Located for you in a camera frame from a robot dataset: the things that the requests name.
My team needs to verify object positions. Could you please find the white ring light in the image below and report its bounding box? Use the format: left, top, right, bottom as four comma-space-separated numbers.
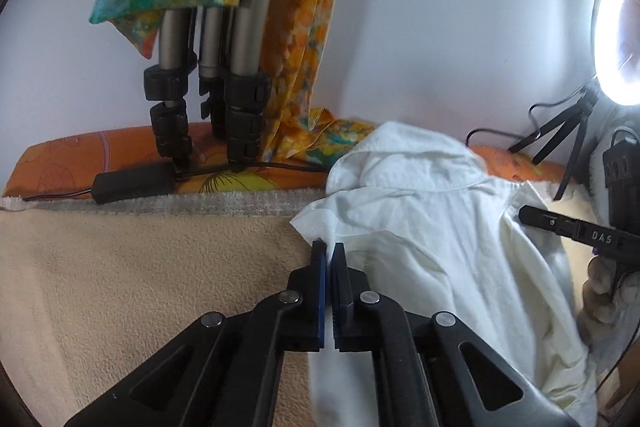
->
590, 0, 640, 108

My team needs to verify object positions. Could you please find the grey tripod with black clamps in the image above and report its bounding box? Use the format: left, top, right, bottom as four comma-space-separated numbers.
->
144, 0, 296, 172

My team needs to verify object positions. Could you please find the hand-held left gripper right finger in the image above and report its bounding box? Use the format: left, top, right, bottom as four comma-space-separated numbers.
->
331, 243, 581, 427

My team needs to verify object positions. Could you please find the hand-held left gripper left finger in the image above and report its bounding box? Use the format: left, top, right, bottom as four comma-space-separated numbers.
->
64, 238, 328, 427

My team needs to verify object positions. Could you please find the black ring light cable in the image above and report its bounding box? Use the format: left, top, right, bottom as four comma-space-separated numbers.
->
466, 79, 601, 148

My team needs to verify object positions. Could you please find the beige fleece blanket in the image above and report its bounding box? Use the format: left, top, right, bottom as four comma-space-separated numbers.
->
0, 179, 601, 427

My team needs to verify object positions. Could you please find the black adapter cable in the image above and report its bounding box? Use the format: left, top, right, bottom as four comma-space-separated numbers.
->
22, 159, 331, 202

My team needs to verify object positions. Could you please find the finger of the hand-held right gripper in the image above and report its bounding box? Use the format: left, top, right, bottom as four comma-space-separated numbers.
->
519, 205, 581, 239

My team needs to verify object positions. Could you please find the person's right hand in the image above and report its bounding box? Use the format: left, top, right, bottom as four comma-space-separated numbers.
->
581, 252, 631, 333

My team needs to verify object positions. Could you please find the white shirt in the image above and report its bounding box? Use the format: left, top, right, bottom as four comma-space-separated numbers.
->
290, 121, 601, 427

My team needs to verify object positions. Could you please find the orange patterned cushion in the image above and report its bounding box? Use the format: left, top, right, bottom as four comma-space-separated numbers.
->
2, 117, 571, 200

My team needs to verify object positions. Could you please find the black power adapter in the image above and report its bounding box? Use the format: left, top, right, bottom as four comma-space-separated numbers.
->
92, 163, 177, 206

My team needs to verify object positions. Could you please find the orange floral cloth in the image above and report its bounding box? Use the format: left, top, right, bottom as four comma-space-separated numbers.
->
260, 0, 376, 168

